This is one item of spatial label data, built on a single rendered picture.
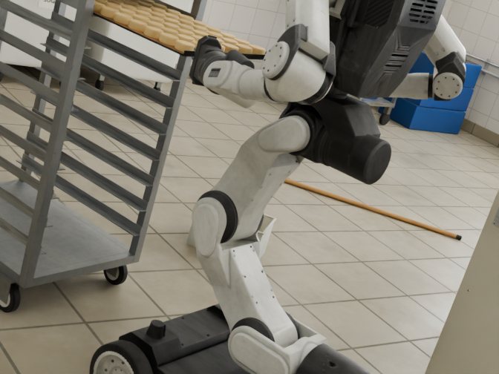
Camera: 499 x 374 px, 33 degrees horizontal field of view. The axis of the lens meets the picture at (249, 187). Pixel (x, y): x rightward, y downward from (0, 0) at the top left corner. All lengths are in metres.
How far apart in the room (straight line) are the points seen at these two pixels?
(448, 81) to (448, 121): 4.91
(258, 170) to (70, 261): 0.83
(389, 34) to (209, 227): 0.70
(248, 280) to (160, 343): 0.29
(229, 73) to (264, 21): 4.75
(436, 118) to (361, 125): 5.06
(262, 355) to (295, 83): 0.80
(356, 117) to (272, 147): 0.22
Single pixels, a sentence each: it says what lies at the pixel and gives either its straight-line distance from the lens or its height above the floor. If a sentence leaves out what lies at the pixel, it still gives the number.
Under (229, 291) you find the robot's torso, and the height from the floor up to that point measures 0.38.
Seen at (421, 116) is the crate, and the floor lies 0.12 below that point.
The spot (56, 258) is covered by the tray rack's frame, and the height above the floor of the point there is 0.15.
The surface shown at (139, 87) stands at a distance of 2.79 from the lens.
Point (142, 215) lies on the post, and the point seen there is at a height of 0.29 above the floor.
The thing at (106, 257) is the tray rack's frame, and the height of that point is 0.15.
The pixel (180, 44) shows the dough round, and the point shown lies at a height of 0.97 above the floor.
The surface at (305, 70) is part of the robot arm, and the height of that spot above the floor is 1.07.
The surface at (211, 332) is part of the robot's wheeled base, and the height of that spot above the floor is 0.19.
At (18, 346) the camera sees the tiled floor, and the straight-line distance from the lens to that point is 2.55.
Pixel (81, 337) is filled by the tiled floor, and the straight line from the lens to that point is 2.65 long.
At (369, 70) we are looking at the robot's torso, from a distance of 1.93.
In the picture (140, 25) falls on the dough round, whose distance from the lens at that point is 2.27.
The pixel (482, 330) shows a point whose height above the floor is 0.40.
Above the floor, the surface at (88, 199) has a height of 0.24.
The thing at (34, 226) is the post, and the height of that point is 0.32.
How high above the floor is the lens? 1.35
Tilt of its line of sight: 18 degrees down
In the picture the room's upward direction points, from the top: 17 degrees clockwise
